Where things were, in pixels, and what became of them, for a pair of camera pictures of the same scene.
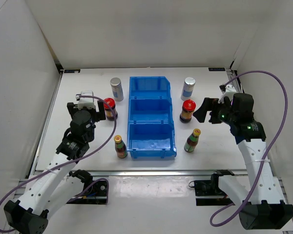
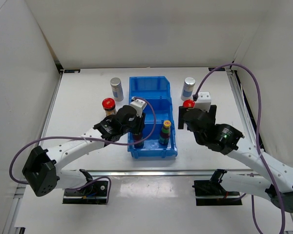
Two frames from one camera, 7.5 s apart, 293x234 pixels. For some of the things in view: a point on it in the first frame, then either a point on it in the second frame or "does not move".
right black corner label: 217,69 does not move
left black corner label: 72,70 does not move
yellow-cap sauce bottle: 120,146 -> 137,137
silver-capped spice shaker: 117,88 does not move
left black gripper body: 94,116 -> 136,126
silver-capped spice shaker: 188,87 does not move
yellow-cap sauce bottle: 192,141 -> 164,137
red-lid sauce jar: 109,112 does not move
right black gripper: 206,106 -> 181,110
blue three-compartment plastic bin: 151,132 does not move
